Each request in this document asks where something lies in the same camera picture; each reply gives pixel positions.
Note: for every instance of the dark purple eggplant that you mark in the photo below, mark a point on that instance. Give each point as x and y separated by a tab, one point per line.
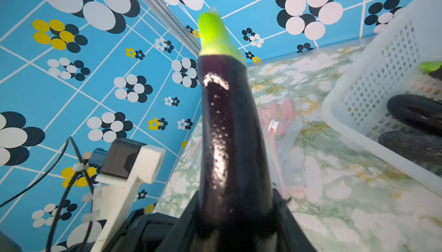
235	209

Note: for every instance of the eggplant in basket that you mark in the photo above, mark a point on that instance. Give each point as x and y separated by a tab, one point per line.
417	112
414	146

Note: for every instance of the clear pink-dotted zip bag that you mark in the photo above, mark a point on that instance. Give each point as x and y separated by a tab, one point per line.
281	123

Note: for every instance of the white plastic basket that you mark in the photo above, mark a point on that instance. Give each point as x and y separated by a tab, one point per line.
390	65

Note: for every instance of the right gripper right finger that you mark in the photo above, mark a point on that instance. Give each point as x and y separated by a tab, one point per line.
290	236

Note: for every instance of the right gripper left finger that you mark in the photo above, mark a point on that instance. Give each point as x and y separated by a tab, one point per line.
157	232

